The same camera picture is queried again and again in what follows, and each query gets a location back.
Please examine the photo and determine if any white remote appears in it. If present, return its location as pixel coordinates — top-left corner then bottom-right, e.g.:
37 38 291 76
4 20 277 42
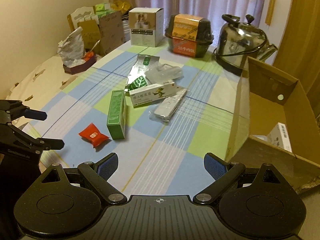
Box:
149 88 188 122

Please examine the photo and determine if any white dinosaur medicine box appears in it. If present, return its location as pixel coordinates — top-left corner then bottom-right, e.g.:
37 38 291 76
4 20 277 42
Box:
129 82 180 107

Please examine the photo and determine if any white product carton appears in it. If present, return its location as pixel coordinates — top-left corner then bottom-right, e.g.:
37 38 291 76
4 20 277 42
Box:
129 8 164 47

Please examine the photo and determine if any white crumpled bag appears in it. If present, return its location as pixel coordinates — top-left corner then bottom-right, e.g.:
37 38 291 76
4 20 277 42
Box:
57 27 85 66

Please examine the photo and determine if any dark red tray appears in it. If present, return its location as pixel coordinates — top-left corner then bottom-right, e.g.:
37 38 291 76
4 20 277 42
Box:
63 51 97 75

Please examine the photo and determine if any white wooden chair back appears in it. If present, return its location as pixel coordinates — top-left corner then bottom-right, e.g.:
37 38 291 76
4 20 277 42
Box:
67 6 95 31

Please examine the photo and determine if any checked tablecloth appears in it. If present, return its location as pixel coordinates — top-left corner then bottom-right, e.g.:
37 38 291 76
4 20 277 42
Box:
24 42 239 196

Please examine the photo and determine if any stainless steel kettle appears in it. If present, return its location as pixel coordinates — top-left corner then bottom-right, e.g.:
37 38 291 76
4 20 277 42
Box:
214 14 278 76

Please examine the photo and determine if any red snack packet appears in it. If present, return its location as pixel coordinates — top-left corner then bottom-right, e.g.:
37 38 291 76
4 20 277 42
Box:
79 123 109 148

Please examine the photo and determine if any green slim box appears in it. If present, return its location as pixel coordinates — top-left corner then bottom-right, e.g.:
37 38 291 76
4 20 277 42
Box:
106 90 126 140

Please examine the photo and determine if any yellow plastic bag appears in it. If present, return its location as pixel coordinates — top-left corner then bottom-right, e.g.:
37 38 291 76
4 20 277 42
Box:
110 1 131 14

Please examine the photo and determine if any brown cardboard carton on floor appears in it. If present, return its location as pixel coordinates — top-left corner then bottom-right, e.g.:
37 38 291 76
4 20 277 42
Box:
77 10 126 55

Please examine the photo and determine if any black orange instant meal bowl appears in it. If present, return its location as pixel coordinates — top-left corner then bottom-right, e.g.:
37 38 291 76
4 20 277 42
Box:
165 14 214 58

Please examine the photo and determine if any silver green foil pouch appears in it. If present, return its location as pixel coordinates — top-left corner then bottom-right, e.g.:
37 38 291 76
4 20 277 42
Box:
124 54 160 92

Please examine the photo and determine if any brown cardboard box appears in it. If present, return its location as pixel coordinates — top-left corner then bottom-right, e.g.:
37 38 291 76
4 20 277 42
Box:
223 57 319 193

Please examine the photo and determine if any white green medicine box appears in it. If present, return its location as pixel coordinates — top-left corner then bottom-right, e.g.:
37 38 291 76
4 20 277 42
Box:
267 122 292 153

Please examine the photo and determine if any clear plastic packaging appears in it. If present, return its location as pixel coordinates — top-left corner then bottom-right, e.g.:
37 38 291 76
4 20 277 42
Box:
144 62 183 84

